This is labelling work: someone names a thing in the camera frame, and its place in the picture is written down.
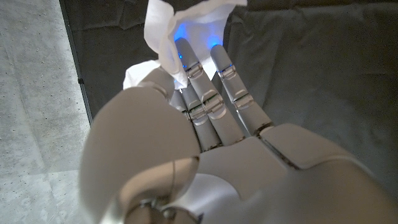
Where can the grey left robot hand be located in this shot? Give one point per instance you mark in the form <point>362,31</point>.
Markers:
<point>248,174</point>

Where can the white tissue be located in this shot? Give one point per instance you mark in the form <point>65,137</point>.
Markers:
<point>199,21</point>

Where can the black backdrop stand pole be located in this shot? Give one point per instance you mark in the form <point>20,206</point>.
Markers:
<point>77,71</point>

